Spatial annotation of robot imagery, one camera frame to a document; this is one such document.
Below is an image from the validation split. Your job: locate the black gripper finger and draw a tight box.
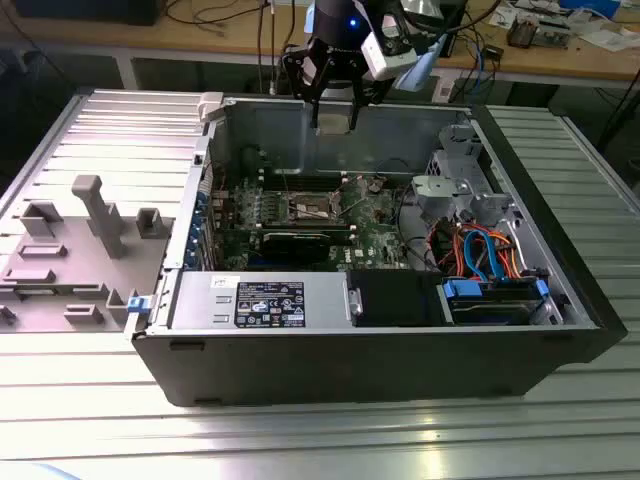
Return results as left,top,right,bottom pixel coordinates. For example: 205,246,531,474
347,52,396,132
281,45,327,135

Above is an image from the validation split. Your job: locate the metal socket cover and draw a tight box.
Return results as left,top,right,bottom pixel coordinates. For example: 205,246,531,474
327,177,364,225

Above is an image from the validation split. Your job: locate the CPU socket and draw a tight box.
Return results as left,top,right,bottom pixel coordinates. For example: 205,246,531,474
285,191,335,225

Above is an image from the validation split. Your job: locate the pale grey case latch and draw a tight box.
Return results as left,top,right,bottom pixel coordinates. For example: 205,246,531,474
197,92,225,122

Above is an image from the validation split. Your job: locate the wooden workbench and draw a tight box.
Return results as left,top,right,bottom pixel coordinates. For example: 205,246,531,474
0,0,640,84

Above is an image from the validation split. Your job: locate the grey metal drive cage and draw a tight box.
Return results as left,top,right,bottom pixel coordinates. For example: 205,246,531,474
410,123,516,224

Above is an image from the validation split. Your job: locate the green motherboard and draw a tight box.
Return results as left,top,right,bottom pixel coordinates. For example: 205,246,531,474
208,169,419,274

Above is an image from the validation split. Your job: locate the copper coil part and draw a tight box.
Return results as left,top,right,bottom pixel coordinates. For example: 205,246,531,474
506,13,540,50

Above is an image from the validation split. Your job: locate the black graphics card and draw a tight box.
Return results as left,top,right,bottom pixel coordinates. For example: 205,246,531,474
258,228,335,265

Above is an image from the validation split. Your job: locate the small electronics board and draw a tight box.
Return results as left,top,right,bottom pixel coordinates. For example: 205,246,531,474
537,18,572,50

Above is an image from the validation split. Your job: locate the black plastic shroud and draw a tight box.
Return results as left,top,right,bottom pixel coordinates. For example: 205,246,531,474
348,271,445,329

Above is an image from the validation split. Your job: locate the blue box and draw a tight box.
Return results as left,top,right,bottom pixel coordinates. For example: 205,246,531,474
558,0,622,16

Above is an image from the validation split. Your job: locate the grey power supply unit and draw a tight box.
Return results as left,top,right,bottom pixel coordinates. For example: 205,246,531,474
168,271,352,332

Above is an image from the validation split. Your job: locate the white paper sheet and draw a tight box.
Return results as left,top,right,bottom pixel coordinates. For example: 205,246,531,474
578,28,640,55

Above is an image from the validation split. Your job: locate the hard disk in blue carrier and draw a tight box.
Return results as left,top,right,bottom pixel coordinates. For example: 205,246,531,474
436,277,551,327

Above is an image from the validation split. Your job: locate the blue plastic case latch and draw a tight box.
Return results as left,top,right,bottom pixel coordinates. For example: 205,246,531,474
126,294,155,316

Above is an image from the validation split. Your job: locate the open PC case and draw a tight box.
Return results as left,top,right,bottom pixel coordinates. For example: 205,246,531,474
130,93,629,409

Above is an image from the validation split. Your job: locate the grey parts rack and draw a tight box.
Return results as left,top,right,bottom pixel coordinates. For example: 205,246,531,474
0,174,175,335

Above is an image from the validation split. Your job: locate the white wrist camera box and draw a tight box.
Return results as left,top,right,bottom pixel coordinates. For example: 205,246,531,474
360,30,419,81

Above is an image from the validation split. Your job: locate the black hanging cable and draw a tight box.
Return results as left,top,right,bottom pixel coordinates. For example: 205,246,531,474
254,0,274,96

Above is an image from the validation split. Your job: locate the blue hanging cable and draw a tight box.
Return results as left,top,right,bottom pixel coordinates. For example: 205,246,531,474
474,47,496,96

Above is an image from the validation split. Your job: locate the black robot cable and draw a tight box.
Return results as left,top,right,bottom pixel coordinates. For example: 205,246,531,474
399,0,501,39

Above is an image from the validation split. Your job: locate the blue data wire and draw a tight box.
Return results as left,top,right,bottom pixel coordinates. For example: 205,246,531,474
462,225,509,284

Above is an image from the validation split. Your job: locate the orange wire bundle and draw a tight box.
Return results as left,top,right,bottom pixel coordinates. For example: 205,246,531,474
432,219,529,281

